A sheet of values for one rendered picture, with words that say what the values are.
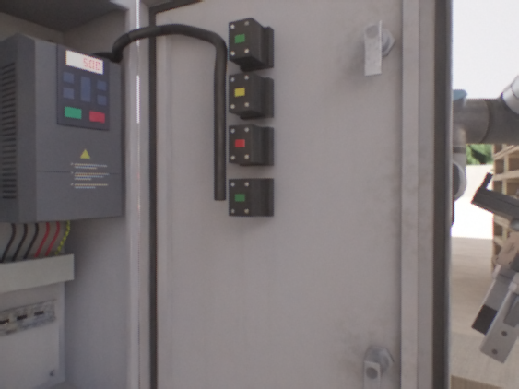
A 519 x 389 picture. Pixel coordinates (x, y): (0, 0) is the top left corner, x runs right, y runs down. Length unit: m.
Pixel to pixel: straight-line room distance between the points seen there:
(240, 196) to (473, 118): 0.53
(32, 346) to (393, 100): 0.63
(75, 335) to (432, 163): 0.61
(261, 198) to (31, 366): 0.47
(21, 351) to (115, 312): 0.16
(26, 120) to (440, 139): 0.46
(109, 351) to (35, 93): 0.39
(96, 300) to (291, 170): 0.39
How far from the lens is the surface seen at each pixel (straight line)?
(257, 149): 0.44
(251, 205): 0.43
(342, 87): 0.46
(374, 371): 0.44
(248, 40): 0.46
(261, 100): 0.46
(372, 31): 0.43
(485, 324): 0.68
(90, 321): 0.71
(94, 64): 0.57
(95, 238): 0.67
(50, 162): 0.53
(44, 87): 0.54
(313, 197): 0.46
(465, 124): 0.83
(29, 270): 0.65
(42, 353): 0.76
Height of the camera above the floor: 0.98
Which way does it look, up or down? 1 degrees down
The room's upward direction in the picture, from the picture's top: straight up
